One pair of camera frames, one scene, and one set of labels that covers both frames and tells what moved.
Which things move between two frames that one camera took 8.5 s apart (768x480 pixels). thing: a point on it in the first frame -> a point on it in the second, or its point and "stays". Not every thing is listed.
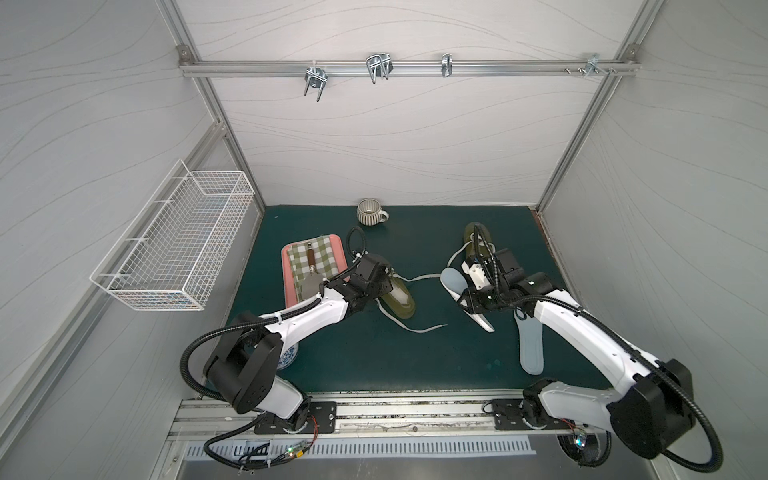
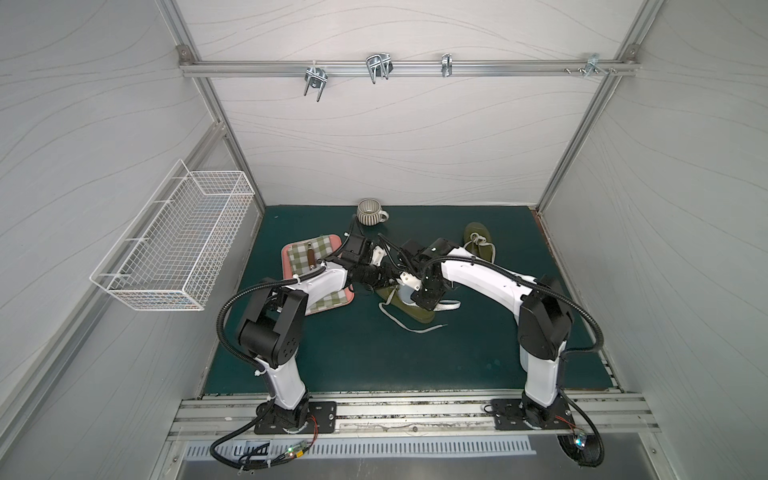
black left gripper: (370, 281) -> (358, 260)
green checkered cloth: (324, 263) stays
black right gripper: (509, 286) -> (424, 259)
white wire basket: (171, 255) stays
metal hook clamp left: (315, 77) stays
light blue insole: (456, 282) -> (404, 293)
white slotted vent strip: (253, 450) stays
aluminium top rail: (415, 69) stays
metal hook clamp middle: (379, 65) stays
